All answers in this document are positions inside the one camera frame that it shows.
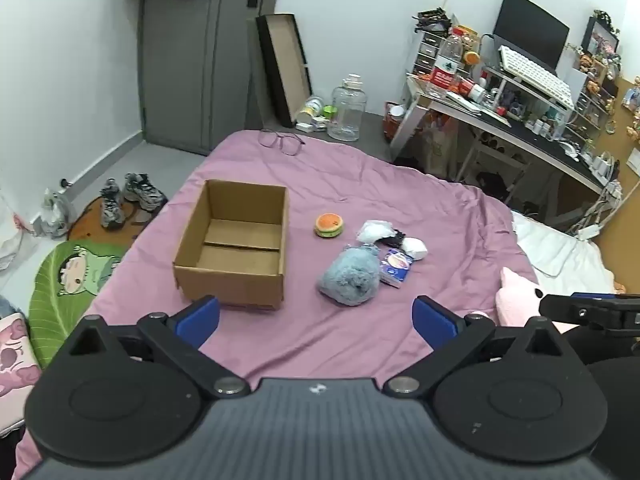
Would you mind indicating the red label water bottle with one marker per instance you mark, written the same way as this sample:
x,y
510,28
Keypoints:
x,y
445,67

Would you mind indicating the orange floor mat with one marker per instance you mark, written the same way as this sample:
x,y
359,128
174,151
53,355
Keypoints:
x,y
90,222

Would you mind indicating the burger plush toy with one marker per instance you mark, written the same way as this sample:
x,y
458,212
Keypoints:
x,y
328,225

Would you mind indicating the white tin can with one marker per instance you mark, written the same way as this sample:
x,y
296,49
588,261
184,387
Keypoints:
x,y
311,107

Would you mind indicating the red bag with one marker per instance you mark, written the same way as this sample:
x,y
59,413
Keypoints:
x,y
392,127

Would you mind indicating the grey sneaker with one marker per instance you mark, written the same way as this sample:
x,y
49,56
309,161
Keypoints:
x,y
111,205
144,189

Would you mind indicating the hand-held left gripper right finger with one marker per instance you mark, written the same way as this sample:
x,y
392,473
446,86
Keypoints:
x,y
432,322

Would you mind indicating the grey-blue fluffy plush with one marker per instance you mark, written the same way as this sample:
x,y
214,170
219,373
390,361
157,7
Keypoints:
x,y
350,275

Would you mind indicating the cardboard box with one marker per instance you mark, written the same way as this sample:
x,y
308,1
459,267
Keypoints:
x,y
230,280

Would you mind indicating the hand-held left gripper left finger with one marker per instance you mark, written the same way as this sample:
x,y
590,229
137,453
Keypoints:
x,y
200,320

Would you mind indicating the grey door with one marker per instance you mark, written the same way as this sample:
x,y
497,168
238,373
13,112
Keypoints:
x,y
175,60

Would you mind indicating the grey plastic bag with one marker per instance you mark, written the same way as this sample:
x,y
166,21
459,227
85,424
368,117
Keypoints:
x,y
55,212

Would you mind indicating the beige tote bag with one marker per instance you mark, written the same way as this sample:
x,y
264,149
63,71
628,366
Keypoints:
x,y
437,145

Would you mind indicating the small white box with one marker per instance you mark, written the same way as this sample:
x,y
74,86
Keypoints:
x,y
305,126

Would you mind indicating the black computer monitor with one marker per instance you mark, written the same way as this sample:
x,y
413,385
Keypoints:
x,y
530,27

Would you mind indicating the white power strip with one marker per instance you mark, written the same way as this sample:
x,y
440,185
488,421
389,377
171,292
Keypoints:
x,y
587,231

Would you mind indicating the small green cup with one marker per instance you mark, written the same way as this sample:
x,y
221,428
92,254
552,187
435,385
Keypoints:
x,y
329,111

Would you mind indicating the white desk with black top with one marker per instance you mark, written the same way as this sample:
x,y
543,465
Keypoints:
x,y
525,135

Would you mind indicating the framed picture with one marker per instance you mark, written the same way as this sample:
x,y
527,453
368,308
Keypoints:
x,y
600,37

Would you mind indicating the pink plush pillow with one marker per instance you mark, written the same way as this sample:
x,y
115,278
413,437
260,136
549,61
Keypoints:
x,y
515,295

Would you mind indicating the eyeglasses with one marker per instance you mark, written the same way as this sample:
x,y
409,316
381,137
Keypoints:
x,y
287,146

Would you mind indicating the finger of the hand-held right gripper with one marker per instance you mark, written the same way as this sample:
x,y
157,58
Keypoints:
x,y
580,314
595,295

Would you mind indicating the pink cartoon cushion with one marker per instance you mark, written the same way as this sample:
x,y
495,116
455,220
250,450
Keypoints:
x,y
15,360

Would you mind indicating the green cartoon rug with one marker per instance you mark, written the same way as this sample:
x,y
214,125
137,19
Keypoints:
x,y
55,300

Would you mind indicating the white keyboard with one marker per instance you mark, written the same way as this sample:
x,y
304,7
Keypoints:
x,y
535,75

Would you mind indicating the clear plastic bag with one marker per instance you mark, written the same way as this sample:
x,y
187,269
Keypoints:
x,y
372,231

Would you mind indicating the clear plastic water jug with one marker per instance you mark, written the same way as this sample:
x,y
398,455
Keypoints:
x,y
346,110

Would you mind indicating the blue printed packet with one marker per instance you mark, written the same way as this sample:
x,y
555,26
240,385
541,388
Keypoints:
x,y
396,266

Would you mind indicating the tall black-framed carton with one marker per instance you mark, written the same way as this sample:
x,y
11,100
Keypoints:
x,y
285,60

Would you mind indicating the white bedsheet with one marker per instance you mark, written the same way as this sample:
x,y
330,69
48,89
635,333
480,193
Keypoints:
x,y
560,250

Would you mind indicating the black fabric patch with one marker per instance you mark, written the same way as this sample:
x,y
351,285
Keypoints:
x,y
396,238

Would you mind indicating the pink blanket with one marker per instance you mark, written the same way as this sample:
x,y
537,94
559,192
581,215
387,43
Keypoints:
x,y
400,185

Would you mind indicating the small drawer organizer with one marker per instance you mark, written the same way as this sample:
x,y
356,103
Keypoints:
x,y
429,52

